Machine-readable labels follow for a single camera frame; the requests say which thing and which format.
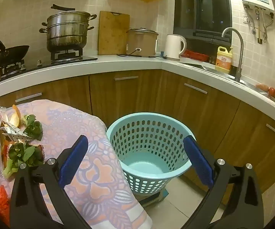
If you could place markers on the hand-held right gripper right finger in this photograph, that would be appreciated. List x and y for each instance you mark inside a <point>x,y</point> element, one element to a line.
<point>199,164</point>

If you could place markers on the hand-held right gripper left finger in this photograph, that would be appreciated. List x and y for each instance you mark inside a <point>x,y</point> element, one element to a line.
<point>71,164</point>

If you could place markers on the white dotted paper scrap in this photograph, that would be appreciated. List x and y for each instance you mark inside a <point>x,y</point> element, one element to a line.
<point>14,134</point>

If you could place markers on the light blue perforated plastic basket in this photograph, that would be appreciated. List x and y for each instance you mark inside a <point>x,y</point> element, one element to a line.
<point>151,167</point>

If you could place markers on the orange peel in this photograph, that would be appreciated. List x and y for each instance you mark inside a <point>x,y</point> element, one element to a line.
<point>15,119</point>

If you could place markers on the floral pink purple tablecloth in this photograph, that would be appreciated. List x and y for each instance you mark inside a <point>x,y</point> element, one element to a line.
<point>99,171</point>

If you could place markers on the leafy green vegetable scrap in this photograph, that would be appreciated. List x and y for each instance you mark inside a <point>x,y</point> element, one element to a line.
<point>33,128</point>
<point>23,155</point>

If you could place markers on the low stand under basket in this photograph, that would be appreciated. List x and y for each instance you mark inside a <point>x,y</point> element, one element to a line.
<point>151,199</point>

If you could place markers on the black wok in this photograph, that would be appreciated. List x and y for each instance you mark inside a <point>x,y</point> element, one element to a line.
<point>11,54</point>

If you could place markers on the black glass gas stove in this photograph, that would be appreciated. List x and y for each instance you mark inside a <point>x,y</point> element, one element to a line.
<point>44,63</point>

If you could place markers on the wooden base cabinets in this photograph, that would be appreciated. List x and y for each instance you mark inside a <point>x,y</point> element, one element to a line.
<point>128,95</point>

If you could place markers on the stainless steel sink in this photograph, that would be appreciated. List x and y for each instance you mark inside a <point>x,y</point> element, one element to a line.
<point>199,66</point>

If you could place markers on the red tomato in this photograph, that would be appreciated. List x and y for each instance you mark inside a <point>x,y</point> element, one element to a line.
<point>272,91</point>

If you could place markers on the yellow dish soap bottle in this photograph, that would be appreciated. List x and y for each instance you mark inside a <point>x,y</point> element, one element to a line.
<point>223,63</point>

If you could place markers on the red plastic tray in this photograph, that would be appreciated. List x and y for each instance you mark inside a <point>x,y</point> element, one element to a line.
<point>196,55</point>

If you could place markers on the metal kitchen faucet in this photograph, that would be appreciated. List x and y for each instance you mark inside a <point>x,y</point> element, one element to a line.
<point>240,52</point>

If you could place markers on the white electric kettle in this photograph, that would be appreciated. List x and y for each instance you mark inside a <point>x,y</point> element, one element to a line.
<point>172,47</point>

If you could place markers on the stainless steel steamer pot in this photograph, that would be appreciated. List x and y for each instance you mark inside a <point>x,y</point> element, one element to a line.
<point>68,33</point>

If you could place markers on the beige rice cooker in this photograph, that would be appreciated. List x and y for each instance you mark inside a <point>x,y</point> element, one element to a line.
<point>141,44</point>

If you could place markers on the wooden cutting board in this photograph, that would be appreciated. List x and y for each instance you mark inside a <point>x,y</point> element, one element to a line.
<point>113,33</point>

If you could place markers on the black utensil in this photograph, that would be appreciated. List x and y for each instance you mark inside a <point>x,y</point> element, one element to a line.
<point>62,7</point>

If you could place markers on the dark kitchen window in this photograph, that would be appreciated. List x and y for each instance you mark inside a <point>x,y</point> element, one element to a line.
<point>206,9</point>

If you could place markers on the white wall water heater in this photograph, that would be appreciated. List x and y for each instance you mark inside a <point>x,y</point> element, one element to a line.
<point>259,2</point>

